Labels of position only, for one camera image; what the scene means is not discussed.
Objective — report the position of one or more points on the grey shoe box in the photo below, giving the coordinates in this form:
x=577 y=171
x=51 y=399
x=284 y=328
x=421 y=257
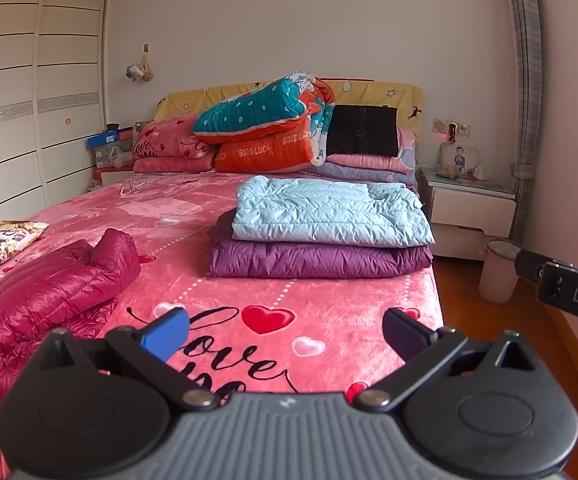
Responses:
x=103 y=156

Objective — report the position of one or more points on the wall socket panel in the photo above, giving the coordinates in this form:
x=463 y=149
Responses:
x=451 y=127

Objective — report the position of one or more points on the white plastic bag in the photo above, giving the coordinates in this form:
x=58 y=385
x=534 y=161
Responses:
x=121 y=157

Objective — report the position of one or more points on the pale waste bin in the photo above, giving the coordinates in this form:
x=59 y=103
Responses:
x=499 y=272

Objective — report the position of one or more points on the blue shoe box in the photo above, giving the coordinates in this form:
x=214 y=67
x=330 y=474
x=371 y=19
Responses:
x=109 y=139

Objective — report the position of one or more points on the yellow headboard cover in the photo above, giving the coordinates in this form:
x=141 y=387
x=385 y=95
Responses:
x=184 y=102

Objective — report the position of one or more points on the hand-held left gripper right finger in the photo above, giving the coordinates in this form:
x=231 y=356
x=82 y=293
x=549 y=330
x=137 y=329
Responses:
x=399 y=332

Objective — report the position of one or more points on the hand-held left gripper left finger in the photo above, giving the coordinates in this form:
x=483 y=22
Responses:
x=166 y=332

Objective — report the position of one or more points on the crimson puffer jacket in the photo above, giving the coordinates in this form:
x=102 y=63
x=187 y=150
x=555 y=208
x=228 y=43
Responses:
x=59 y=290

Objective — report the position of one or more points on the grey folded blanket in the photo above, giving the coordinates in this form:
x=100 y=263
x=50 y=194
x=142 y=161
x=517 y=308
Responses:
x=369 y=175

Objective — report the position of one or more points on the purple puffer jacket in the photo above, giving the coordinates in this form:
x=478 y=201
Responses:
x=319 y=260

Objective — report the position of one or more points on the orange and teal quilt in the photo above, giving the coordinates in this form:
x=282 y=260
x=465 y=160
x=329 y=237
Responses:
x=264 y=125

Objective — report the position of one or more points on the white wardrobe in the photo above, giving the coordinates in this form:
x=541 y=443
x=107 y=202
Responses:
x=29 y=100

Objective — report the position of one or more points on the black folded cloth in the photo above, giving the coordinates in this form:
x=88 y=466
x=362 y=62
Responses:
x=364 y=130

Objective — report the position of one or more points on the pink printed folded quilt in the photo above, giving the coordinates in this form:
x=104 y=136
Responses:
x=169 y=142

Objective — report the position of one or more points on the floral pillow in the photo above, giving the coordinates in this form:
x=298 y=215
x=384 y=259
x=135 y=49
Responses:
x=4 y=242

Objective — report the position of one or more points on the white clothes hanger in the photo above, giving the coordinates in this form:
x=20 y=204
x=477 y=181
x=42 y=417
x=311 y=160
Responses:
x=136 y=186

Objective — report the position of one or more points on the white nightstand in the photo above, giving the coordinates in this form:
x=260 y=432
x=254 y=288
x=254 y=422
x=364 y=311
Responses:
x=469 y=205

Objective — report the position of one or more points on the light pink folded blanket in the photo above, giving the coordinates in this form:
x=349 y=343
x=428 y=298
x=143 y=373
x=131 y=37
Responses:
x=406 y=152

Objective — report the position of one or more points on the framed photo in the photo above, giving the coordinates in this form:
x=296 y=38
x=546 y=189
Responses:
x=459 y=156

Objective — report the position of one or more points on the pink heart printed bed blanket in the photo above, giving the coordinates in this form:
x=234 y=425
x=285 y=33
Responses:
x=179 y=225

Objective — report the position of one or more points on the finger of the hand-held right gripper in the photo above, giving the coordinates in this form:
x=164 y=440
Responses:
x=528 y=262

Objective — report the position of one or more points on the hanging wall ornament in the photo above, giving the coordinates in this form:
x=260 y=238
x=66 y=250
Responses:
x=136 y=71

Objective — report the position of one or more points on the light blue puffer jacket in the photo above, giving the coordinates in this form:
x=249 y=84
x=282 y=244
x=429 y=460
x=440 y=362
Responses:
x=329 y=210

